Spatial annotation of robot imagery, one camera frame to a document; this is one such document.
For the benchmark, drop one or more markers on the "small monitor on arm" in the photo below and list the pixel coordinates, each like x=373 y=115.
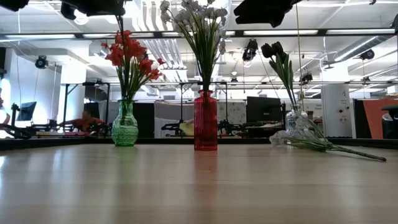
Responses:
x=27 y=110

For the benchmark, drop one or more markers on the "clear glass vase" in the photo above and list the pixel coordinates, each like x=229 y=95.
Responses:
x=290 y=119

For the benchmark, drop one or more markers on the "green glass vase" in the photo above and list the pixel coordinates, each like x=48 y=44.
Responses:
x=124 y=130

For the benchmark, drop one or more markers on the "red glass vase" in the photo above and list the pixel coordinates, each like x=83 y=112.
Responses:
x=205 y=124

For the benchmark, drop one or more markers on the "long ceiling light bar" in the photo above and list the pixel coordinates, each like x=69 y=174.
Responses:
x=93 y=35
x=230 y=32
x=357 y=31
x=280 y=32
x=40 y=36

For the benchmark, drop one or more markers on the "black computer monitor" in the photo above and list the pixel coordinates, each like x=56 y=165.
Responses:
x=264 y=109

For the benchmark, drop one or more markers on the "person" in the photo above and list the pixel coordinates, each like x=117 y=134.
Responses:
x=87 y=121

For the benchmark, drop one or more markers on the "white column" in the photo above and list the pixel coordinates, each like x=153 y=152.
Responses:
x=335 y=105

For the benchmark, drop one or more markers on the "orange partition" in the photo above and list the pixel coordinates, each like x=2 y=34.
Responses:
x=373 y=115

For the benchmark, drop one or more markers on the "black office chair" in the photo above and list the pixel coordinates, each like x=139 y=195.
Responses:
x=391 y=124

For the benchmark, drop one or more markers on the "black metal rack frame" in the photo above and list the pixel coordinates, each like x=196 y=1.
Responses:
x=65 y=99

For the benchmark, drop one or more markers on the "silver ventilation duct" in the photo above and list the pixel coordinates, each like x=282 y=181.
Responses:
x=357 y=48

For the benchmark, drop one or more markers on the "black aluminium table frame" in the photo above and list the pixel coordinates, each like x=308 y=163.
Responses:
x=171 y=140

